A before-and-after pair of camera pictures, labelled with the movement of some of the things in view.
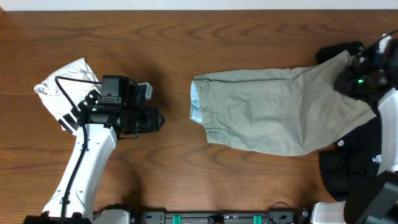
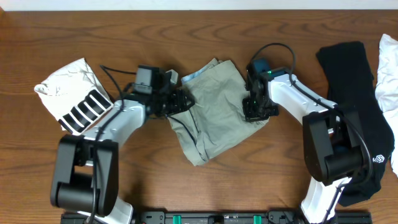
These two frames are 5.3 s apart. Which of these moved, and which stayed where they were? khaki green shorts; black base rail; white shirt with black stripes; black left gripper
Moved: khaki green shorts; black left gripper
Stayed: black base rail; white shirt with black stripes
